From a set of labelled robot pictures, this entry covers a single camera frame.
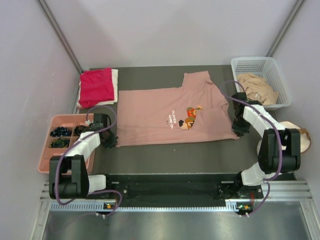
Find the beige crumpled t shirt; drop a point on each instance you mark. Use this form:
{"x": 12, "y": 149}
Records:
{"x": 257, "y": 89}

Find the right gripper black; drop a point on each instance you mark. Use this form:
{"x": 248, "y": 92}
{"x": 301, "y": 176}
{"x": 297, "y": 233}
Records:
{"x": 240, "y": 131}

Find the dark blue rolled sock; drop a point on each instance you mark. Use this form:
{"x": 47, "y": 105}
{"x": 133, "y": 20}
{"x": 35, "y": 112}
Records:
{"x": 61, "y": 131}

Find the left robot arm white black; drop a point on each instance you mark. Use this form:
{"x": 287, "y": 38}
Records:
{"x": 68, "y": 175}

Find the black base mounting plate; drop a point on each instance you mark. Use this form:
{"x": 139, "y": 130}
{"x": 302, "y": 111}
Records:
{"x": 180, "y": 190}

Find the pink compartment tray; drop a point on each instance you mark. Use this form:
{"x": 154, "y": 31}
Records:
{"x": 69, "y": 121}

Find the cream round fabric bag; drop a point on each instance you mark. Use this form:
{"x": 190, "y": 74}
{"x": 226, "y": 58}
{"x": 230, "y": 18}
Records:
{"x": 302, "y": 140}

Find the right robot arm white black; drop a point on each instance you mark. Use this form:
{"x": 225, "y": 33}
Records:
{"x": 280, "y": 147}

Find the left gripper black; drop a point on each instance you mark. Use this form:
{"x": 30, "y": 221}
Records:
{"x": 112, "y": 142}

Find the black brown rolled sock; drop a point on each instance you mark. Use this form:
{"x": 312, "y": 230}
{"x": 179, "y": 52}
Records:
{"x": 79, "y": 129}

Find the folded red t shirt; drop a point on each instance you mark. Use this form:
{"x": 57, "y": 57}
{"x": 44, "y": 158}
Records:
{"x": 96, "y": 87}

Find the white perforated plastic basket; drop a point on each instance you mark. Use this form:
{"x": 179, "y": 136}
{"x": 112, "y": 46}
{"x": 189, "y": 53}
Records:
{"x": 267, "y": 68}

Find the pink printed t shirt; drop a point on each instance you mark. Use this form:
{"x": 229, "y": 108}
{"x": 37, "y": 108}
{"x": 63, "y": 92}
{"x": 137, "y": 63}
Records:
{"x": 194, "y": 112}

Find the dark green rolled sock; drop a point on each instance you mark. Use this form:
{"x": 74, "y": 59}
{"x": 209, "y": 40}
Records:
{"x": 60, "y": 143}

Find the aluminium rail frame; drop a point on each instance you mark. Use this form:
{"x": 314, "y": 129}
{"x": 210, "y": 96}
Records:
{"x": 289, "y": 213}

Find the folded cream t shirt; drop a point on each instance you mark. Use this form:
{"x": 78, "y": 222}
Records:
{"x": 115, "y": 80}

